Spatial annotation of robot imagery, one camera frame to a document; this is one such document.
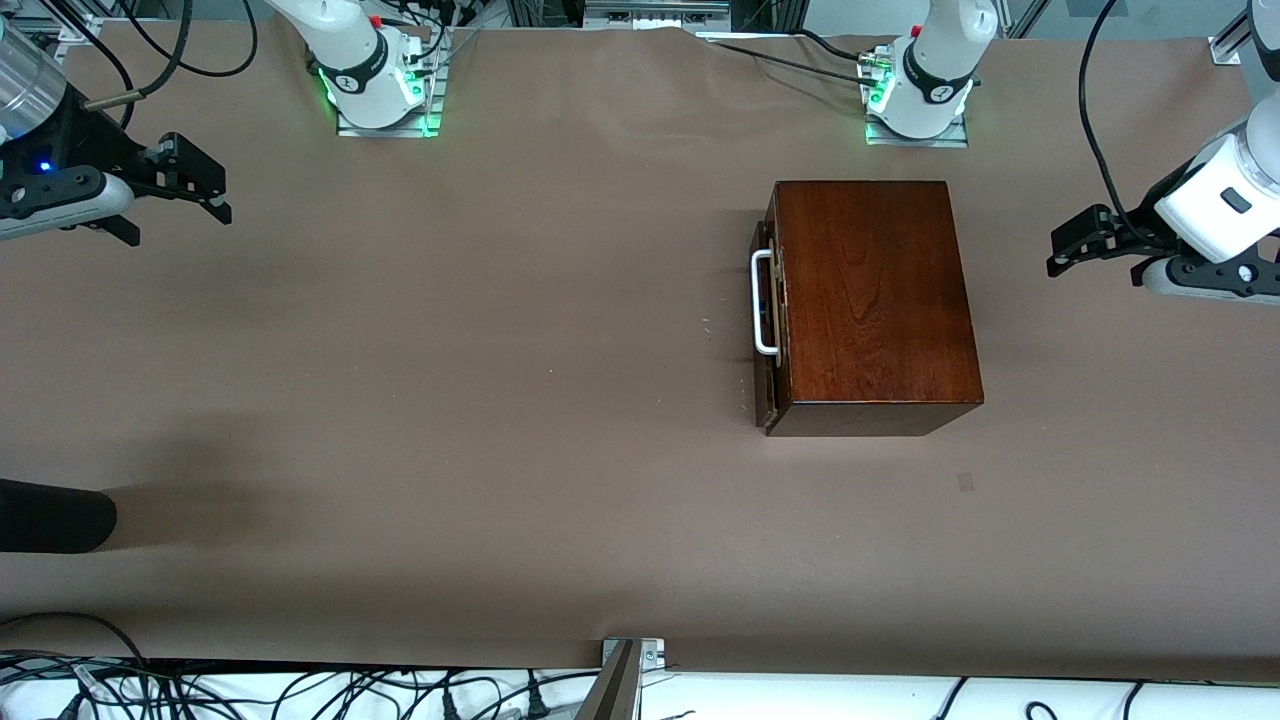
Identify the wooden drawer with white handle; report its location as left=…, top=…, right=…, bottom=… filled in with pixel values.
left=750, top=216, right=793, bottom=433

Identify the dark brown wooden cabinet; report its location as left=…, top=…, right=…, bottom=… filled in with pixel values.
left=765, top=180, right=986, bottom=438

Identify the black cylinder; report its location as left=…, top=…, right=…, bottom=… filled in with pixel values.
left=0, top=478, right=118, bottom=554

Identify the brown paper table cover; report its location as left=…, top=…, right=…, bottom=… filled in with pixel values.
left=0, top=22, right=1280, bottom=687

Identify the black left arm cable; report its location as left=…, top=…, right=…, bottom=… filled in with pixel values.
left=1078, top=0, right=1161, bottom=246

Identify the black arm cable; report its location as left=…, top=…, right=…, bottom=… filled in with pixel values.
left=1078, top=0, right=1161, bottom=246
left=85, top=0, right=194, bottom=110

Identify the aluminium extrusion rail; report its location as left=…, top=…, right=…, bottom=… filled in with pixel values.
left=1207, top=8, right=1257, bottom=67
left=0, top=0, right=101, bottom=47

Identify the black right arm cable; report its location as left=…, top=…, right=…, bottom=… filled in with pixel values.
left=85, top=0, right=194, bottom=110

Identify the thick black cable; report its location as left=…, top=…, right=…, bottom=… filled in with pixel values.
left=118, top=0, right=260, bottom=78

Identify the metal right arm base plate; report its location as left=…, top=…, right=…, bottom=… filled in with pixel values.
left=335, top=30, right=447, bottom=139

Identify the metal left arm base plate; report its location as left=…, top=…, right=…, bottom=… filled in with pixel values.
left=864, top=45, right=971, bottom=149

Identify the aluminium frame rack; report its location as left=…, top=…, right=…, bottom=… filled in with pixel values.
left=505, top=0, right=803, bottom=37

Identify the aluminium profile post with bracket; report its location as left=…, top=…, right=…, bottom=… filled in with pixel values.
left=575, top=637, right=666, bottom=720

